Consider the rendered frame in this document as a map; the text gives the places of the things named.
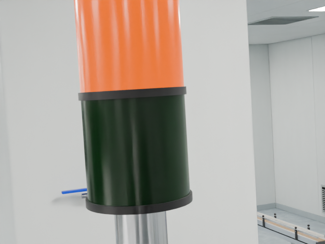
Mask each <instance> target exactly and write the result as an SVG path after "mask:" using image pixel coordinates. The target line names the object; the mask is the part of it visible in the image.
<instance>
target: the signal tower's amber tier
mask: <svg viewBox="0 0 325 244"><path fill-rule="evenodd" d="M74 13H75V26H76V40H77V54H78V69H79V83H80V92H102V91H118V90H134V89H150V88H167V87H184V76H183V59H182V42H181V26H180V9H179V0H74Z"/></svg>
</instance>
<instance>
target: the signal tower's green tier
mask: <svg viewBox="0 0 325 244"><path fill-rule="evenodd" d="M81 111H82V125H83V139H84V153H85V167H86V181H87V195H88V201H89V202H91V203H94V204H99V205H106V206H140V205H150V204H158V203H164V202H169V201H173V200H177V199H180V198H184V197H186V196H187V195H189V194H190V178H189V161H188V144H187V127H186V110H185V95H184V94H182V95H169V96H154V97H139V98H123V99H106V100H86V101H81Z"/></svg>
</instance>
